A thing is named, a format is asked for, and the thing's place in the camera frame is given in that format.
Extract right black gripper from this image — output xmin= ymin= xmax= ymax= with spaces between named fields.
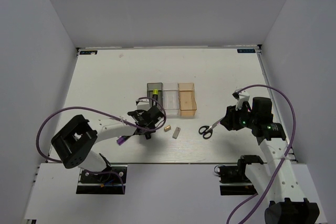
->
xmin=220 ymin=101 xmax=257 ymax=131

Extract black handled scissors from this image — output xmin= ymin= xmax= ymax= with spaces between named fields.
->
xmin=198 ymin=118 xmax=222 ymax=140

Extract dark grey plastic bin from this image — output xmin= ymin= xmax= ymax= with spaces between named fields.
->
xmin=146 ymin=82 xmax=163 ymax=111

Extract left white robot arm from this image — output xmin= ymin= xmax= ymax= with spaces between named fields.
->
xmin=51 ymin=106 xmax=166 ymax=182

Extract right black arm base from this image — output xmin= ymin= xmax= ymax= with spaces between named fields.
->
xmin=214 ymin=155 xmax=264 ymax=196

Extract tan eraser block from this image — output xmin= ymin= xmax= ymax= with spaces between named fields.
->
xmin=164 ymin=125 xmax=171 ymax=132

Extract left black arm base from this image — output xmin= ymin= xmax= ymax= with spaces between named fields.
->
xmin=76 ymin=165 xmax=128 ymax=195

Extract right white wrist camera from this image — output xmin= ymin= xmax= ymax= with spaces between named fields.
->
xmin=232 ymin=90 xmax=250 ymax=111

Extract grey eraser block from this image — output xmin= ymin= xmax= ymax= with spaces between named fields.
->
xmin=172 ymin=127 xmax=181 ymax=139

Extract purple cap highlighter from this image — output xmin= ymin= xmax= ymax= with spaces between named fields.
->
xmin=117 ymin=135 xmax=131 ymax=146

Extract right blue corner label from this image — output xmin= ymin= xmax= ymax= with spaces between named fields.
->
xmin=237 ymin=48 xmax=256 ymax=54

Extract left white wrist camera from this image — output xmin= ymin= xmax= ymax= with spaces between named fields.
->
xmin=135 ymin=98 xmax=150 ymax=111

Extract blue corner label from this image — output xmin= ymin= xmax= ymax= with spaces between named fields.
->
xmin=237 ymin=48 xmax=256 ymax=54
xmin=79 ymin=50 xmax=98 ymax=55

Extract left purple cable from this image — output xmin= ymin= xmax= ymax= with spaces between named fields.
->
xmin=36 ymin=97 xmax=167 ymax=163

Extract orange plastic bin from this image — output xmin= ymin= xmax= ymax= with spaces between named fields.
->
xmin=178 ymin=83 xmax=197 ymax=118

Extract yellow cap highlighter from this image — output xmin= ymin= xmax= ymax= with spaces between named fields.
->
xmin=152 ymin=89 xmax=159 ymax=106

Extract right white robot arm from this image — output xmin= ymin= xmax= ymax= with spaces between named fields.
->
xmin=221 ymin=97 xmax=320 ymax=223

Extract left blue corner label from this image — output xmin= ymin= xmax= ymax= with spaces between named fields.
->
xmin=79 ymin=50 xmax=98 ymax=55

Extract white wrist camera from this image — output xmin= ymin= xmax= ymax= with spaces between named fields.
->
xmin=232 ymin=90 xmax=250 ymax=111
xmin=135 ymin=98 xmax=150 ymax=111

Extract clear plastic bin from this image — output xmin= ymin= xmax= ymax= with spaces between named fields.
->
xmin=163 ymin=83 xmax=180 ymax=118

